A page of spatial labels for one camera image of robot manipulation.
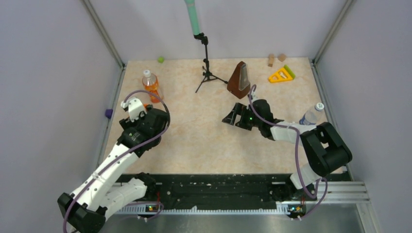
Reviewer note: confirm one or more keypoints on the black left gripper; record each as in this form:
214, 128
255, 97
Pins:
126, 123

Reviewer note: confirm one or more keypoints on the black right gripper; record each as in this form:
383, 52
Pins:
231, 118

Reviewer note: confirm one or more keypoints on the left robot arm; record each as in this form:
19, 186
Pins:
88, 207

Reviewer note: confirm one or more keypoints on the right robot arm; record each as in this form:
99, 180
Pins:
319, 149

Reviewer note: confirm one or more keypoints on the orange tea bottle far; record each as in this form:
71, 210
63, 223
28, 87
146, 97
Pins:
151, 84

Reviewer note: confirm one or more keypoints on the blue label water bottle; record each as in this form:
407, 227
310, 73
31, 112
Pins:
312, 115

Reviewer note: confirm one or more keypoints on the brown wooden metronome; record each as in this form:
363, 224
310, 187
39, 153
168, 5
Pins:
239, 84

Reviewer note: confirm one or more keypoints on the black mini tripod stand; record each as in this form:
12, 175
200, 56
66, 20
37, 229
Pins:
207, 74

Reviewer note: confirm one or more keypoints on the yellow triangle toy block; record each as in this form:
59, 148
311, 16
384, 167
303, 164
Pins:
282, 75

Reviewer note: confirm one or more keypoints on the green cube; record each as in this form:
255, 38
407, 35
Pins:
160, 59

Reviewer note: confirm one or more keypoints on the wooden block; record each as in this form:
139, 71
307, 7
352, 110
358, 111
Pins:
282, 57
271, 59

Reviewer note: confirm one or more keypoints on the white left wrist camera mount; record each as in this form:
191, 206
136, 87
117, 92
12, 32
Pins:
134, 107

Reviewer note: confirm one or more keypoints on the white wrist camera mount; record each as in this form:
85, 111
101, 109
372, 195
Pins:
134, 107
253, 96

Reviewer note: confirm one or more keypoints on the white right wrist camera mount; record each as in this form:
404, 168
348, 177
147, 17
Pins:
253, 96

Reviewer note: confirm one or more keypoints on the purple wall knob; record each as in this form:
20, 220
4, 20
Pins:
108, 113

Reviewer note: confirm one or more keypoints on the mint green cylinder handle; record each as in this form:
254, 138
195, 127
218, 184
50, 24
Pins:
191, 7

